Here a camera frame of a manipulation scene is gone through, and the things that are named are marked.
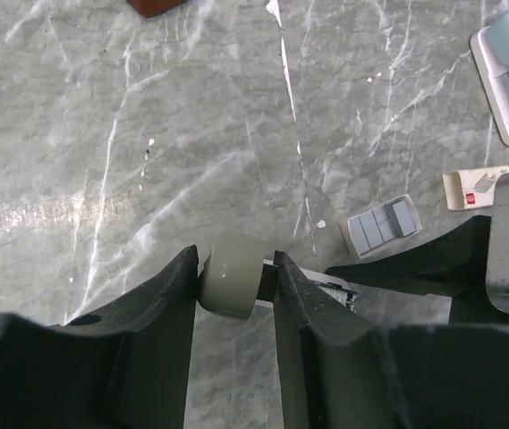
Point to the brown metronome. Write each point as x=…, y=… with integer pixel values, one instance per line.
x=152, y=8

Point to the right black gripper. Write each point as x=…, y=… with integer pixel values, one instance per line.
x=470, y=262

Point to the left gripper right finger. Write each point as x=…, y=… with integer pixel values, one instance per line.
x=338, y=370

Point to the white staple box sleeve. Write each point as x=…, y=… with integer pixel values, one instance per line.
x=472, y=188

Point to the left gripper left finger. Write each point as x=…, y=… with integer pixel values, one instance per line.
x=123, y=365

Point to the staple tray with staples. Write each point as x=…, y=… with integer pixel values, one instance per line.
x=375, y=230

